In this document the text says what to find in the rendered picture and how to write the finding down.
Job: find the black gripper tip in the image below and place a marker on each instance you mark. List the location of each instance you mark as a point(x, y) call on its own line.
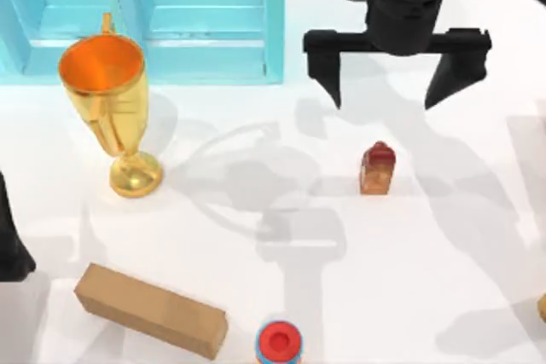
point(10, 240)

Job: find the small red-brown bottle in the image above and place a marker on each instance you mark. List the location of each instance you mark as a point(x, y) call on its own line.
point(377, 170)

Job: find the red-capped bottle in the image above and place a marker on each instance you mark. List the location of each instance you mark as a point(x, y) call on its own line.
point(280, 343)

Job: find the yellow object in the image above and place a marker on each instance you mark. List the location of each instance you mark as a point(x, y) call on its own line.
point(542, 307)

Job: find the gold trophy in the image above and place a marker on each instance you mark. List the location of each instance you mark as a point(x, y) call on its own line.
point(106, 95)

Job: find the brown cardboard box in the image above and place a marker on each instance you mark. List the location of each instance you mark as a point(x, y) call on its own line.
point(149, 310)

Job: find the light blue rack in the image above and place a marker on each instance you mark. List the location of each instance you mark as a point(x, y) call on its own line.
point(205, 19)

